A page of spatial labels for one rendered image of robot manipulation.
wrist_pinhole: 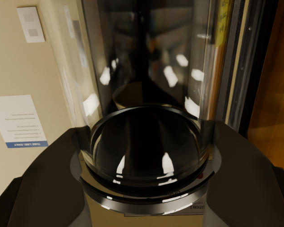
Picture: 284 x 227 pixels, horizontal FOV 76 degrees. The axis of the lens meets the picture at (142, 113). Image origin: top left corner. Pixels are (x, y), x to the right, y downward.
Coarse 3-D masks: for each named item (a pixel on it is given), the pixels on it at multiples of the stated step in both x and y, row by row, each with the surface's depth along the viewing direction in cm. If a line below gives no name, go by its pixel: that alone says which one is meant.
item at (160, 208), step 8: (88, 192) 10; (200, 192) 10; (96, 200) 10; (104, 200) 10; (112, 200) 9; (176, 200) 9; (184, 200) 9; (192, 200) 10; (112, 208) 10; (120, 208) 10; (128, 208) 9; (136, 208) 9; (144, 208) 9; (152, 208) 9; (160, 208) 9; (168, 208) 9; (176, 208) 10
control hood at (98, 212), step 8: (88, 200) 33; (96, 208) 33; (104, 208) 33; (96, 216) 32; (104, 216) 32; (112, 216) 32; (120, 216) 32; (144, 216) 32; (152, 216) 32; (160, 216) 32; (168, 216) 32; (176, 216) 32; (184, 216) 32; (192, 216) 32; (200, 216) 32; (96, 224) 32; (104, 224) 32; (112, 224) 32; (120, 224) 32; (128, 224) 32; (136, 224) 32; (144, 224) 32; (152, 224) 32; (160, 224) 32; (168, 224) 32; (176, 224) 31; (184, 224) 31; (192, 224) 31; (200, 224) 31
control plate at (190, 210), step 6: (204, 198) 32; (192, 204) 32; (198, 204) 32; (204, 204) 32; (180, 210) 32; (186, 210) 32; (192, 210) 32; (198, 210) 32; (126, 216) 32; (132, 216) 32; (138, 216) 32
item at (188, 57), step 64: (64, 0) 6; (128, 0) 5; (192, 0) 6; (64, 64) 8; (128, 64) 6; (192, 64) 7; (128, 128) 8; (192, 128) 9; (128, 192) 9; (192, 192) 9
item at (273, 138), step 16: (272, 32) 23; (272, 48) 23; (272, 64) 24; (272, 80) 24; (256, 96) 27; (272, 96) 24; (256, 112) 28; (272, 112) 24; (256, 128) 28; (272, 128) 25; (256, 144) 28; (272, 144) 25; (272, 160) 25
